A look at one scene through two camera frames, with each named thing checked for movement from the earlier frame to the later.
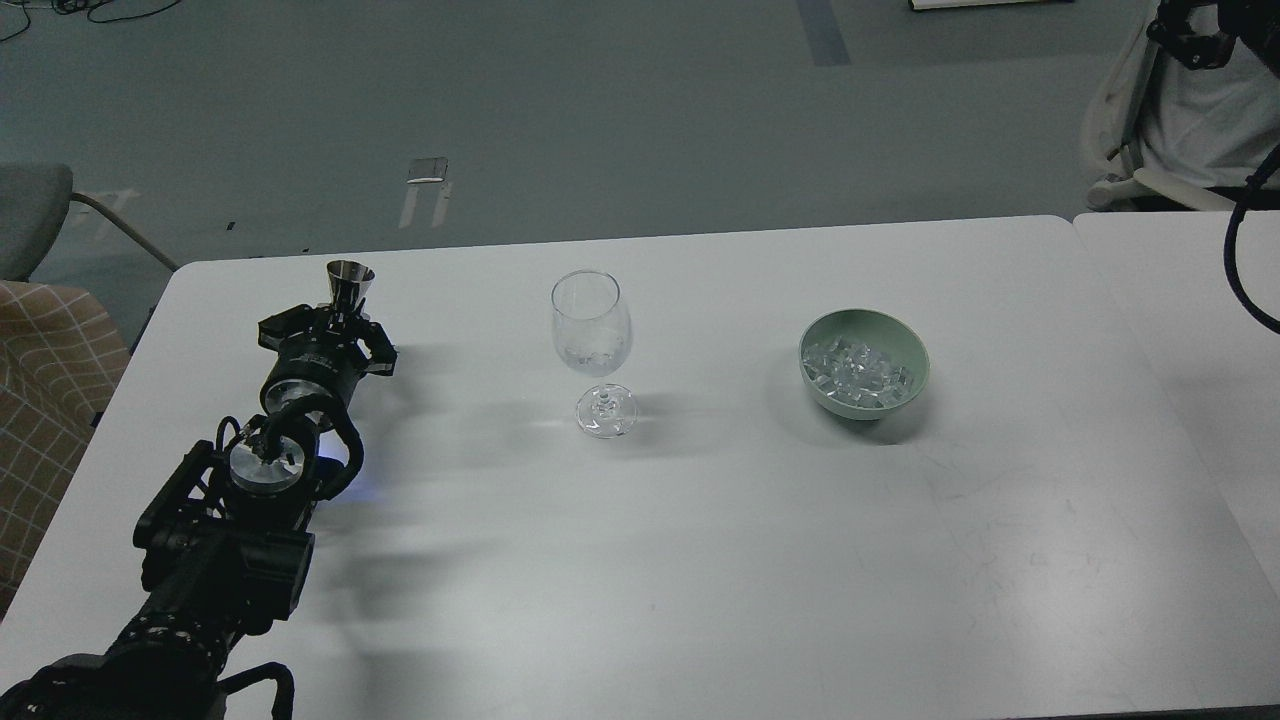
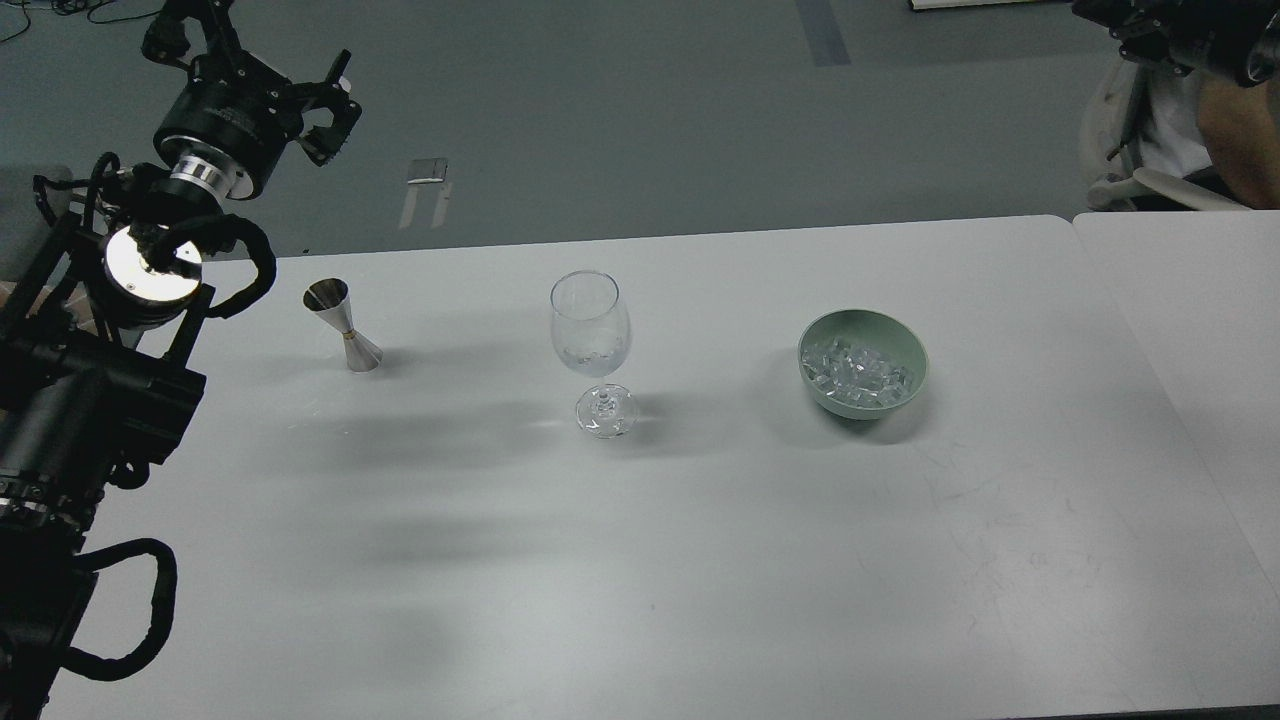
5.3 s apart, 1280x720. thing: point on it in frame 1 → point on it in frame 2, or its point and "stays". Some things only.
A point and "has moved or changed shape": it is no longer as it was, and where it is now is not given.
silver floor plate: [426, 170] stays
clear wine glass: [591, 325] stays
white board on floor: [944, 4] stays
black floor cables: [70, 6] stays
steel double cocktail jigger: [350, 284] has moved or changed shape
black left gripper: [313, 364] → [222, 128]
